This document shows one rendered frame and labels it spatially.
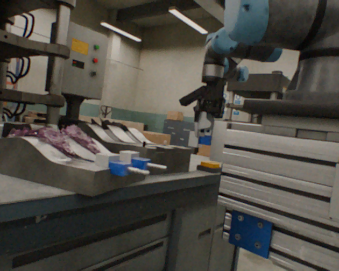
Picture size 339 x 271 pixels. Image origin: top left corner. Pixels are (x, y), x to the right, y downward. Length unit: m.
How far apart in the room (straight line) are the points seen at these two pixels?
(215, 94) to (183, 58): 8.28
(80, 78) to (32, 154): 1.09
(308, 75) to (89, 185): 0.47
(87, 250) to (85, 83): 1.16
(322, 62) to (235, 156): 0.23
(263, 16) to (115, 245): 0.69
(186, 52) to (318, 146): 8.78
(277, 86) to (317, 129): 4.35
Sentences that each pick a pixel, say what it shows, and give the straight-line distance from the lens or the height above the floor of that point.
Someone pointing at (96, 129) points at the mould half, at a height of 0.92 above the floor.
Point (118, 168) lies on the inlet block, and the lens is 0.64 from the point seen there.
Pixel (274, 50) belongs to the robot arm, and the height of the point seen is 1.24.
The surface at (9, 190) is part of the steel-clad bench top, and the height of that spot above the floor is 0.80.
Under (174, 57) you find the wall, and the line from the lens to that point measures 9.48.
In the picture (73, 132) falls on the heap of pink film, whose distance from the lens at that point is 0.86.
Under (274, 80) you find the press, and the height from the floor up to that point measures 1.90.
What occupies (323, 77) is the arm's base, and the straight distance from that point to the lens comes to 0.56.
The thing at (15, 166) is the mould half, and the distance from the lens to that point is 0.75.
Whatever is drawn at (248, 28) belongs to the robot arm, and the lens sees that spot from 0.54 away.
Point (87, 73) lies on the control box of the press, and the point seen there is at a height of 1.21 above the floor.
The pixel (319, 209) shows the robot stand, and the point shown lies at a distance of 0.55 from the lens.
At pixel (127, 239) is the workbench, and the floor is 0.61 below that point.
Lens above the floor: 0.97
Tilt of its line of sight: 3 degrees down
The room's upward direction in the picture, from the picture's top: 7 degrees clockwise
